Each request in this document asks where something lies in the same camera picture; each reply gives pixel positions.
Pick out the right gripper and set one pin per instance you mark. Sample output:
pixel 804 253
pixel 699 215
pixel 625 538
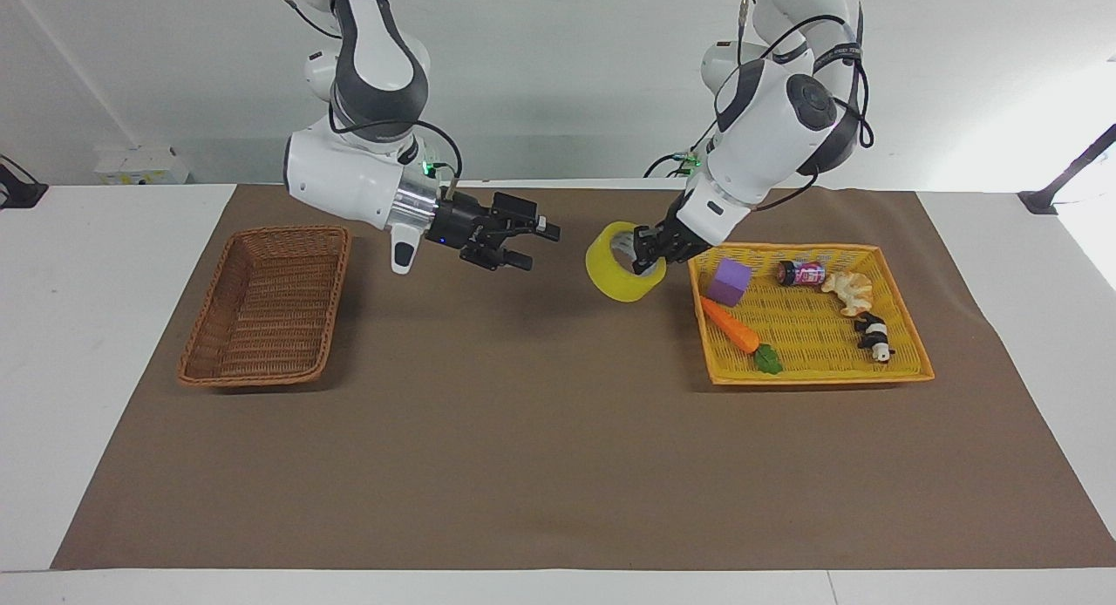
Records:
pixel 460 223

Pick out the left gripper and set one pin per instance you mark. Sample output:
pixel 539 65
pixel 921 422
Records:
pixel 677 239

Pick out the yellow tape roll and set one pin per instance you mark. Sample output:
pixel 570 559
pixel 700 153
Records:
pixel 610 278

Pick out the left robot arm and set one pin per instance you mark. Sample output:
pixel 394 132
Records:
pixel 767 125

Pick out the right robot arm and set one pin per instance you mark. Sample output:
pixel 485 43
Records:
pixel 349 173

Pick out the yellow woven basket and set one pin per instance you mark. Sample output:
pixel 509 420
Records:
pixel 811 330

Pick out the brown wicker basket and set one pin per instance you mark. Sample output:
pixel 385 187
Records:
pixel 266 309

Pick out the purple cube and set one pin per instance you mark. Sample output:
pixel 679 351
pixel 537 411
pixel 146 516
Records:
pixel 729 282

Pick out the orange toy carrot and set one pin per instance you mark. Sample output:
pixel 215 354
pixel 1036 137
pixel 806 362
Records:
pixel 731 325

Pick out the small pink-labelled bottle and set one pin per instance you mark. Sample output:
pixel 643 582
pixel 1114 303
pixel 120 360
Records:
pixel 802 274

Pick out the beige pastry toy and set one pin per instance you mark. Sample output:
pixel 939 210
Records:
pixel 850 291

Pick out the black and white toy panda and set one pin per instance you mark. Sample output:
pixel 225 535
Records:
pixel 874 335

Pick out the white box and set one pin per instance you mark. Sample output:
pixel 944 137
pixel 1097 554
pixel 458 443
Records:
pixel 139 167

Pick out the black stand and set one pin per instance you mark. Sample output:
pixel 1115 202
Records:
pixel 1068 173
pixel 19 191

